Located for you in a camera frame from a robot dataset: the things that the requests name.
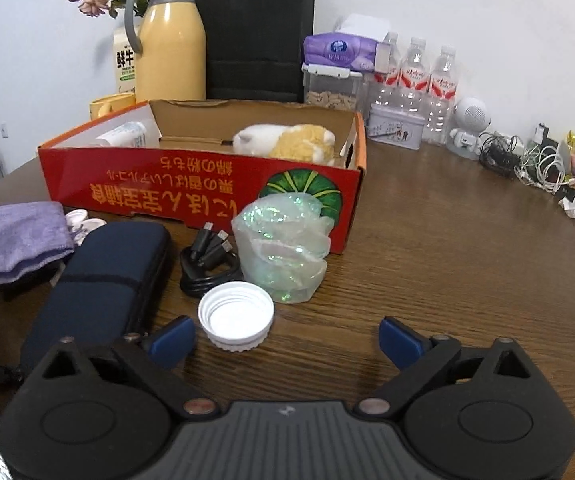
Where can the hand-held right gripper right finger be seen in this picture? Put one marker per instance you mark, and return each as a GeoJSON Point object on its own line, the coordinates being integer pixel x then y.
{"type": "Point", "coordinates": [400, 342]}

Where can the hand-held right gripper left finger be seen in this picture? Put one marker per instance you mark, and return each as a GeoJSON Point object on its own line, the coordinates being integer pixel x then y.
{"type": "Point", "coordinates": [172, 342]}

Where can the white screw cap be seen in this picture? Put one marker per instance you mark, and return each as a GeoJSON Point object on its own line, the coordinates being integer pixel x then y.
{"type": "Point", "coordinates": [235, 317]}

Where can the navy blue zip case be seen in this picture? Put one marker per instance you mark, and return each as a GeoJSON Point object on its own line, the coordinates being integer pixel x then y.
{"type": "Point", "coordinates": [102, 280]}

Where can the iridescent clear plastic cup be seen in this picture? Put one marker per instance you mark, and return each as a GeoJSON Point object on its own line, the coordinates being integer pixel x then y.
{"type": "Point", "coordinates": [282, 250]}

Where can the red cardboard box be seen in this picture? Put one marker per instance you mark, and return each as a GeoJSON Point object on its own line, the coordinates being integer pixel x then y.
{"type": "Point", "coordinates": [167, 195]}

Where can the clear plastic bottle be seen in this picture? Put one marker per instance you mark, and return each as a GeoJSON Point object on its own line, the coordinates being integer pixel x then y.
{"type": "Point", "coordinates": [125, 136]}

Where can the white yellow plush hamster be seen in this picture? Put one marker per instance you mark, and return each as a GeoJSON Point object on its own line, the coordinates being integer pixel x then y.
{"type": "Point", "coordinates": [297, 145]}

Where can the printed tin box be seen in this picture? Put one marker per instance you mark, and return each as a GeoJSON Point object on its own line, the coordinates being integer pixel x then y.
{"type": "Point", "coordinates": [396, 130]}

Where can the white round robot toy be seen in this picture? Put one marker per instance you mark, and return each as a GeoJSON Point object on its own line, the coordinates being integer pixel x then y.
{"type": "Point", "coordinates": [470, 115]}

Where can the yellow mug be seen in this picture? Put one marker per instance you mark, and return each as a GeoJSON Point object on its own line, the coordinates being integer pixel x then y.
{"type": "Point", "coordinates": [110, 105]}

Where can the small black charger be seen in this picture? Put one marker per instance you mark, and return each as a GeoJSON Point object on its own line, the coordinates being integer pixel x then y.
{"type": "Point", "coordinates": [542, 132]}

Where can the clear seed container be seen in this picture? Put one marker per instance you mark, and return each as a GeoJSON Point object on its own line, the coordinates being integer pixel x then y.
{"type": "Point", "coordinates": [330, 97]}

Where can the clear water bottle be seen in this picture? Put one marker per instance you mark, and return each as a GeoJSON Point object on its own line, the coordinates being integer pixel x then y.
{"type": "Point", "coordinates": [442, 90]}
{"type": "Point", "coordinates": [390, 72]}
{"type": "Point", "coordinates": [415, 72]}

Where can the white green milk carton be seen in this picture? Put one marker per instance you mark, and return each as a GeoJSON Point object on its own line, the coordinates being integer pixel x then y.
{"type": "Point", "coordinates": [123, 65]}

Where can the yellow thermos jug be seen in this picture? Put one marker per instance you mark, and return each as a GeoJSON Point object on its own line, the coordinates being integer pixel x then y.
{"type": "Point", "coordinates": [172, 50]}

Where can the purple tissue pack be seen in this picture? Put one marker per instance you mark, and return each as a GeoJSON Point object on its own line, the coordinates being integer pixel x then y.
{"type": "Point", "coordinates": [337, 50]}

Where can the black paper bag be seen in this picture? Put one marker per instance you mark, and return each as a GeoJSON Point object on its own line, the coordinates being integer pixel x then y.
{"type": "Point", "coordinates": [257, 35]}

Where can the white wall socket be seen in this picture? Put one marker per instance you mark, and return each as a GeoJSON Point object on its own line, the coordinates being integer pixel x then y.
{"type": "Point", "coordinates": [3, 131]}

